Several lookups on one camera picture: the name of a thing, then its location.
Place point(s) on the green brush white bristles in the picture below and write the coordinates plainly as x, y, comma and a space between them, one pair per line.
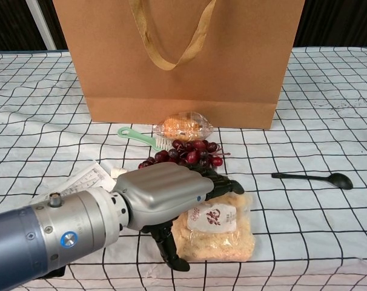
132, 135

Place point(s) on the red grape bunch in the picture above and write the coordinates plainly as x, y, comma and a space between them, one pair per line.
195, 156

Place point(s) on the clear bag yellow flakes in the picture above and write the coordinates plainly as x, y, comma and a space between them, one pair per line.
220, 242

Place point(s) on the bread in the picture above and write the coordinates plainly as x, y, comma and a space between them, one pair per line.
179, 125

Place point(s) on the teal table pad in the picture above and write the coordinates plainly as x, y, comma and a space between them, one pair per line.
20, 51

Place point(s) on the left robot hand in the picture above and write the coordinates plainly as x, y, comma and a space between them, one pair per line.
165, 188

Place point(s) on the black plastic spoon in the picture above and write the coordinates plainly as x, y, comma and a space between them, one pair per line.
341, 181

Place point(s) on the white partition post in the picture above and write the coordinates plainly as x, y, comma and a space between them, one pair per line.
42, 24

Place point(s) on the glass test tube with cork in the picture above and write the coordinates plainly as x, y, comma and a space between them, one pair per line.
117, 173

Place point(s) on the brown paper bag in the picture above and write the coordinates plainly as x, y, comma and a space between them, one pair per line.
183, 91

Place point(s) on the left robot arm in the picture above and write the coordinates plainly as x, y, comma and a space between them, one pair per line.
35, 236

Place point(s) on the ruler set clear package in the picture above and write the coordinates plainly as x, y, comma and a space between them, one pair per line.
89, 179

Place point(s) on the white black checkered tablecloth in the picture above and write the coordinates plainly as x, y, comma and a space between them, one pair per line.
292, 227

